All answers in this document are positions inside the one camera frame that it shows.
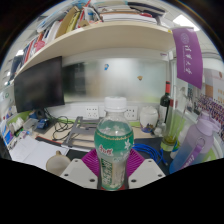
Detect black tangled cables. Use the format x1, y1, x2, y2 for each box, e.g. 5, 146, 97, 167
49, 114, 77, 142

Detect black computer monitor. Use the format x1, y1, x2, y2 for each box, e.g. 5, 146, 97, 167
12, 55, 66, 114

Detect grey metal laptop stand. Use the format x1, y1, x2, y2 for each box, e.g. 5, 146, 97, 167
61, 115, 101, 153

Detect large rectangular ceiling light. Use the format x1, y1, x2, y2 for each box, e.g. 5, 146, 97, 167
172, 13, 201, 33

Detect green drinking glass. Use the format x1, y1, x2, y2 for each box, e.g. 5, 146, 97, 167
160, 107, 188, 153

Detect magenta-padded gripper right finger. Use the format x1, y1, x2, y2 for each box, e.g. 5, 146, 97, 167
124, 148, 167, 190

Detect green-labelled tea bottle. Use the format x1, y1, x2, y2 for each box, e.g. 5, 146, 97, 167
93, 95, 135, 192

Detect white paper sheets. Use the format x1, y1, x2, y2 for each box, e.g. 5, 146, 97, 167
8, 134, 70, 171

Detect blue coiled cable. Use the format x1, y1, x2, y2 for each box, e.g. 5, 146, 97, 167
132, 142, 170, 167

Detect white ceramic jar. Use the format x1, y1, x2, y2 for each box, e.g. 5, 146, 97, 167
138, 105, 160, 135

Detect dark wine bottle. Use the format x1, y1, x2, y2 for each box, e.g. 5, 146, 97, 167
158, 80, 173, 125

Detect white wall socket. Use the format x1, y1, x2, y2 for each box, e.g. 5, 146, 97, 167
124, 105, 139, 121
84, 105, 100, 121

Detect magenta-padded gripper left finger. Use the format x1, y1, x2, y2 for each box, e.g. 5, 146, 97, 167
60, 148, 102, 190

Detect small blue desk device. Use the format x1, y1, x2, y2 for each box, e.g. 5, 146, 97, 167
35, 117, 51, 131

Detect shelf unit with books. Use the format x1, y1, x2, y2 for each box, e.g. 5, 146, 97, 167
7, 0, 188, 82

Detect group photo poster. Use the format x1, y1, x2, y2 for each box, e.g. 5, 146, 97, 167
195, 67, 224, 135

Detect purple hanging banner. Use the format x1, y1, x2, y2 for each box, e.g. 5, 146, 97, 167
171, 26, 205, 91

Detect white patterned paper cup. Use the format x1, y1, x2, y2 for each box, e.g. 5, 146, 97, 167
45, 150, 72, 177

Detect black desk mat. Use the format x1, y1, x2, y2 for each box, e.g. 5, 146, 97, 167
34, 134, 178, 168

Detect purple plastic water jug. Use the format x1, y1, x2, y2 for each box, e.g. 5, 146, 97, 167
168, 110, 223, 175

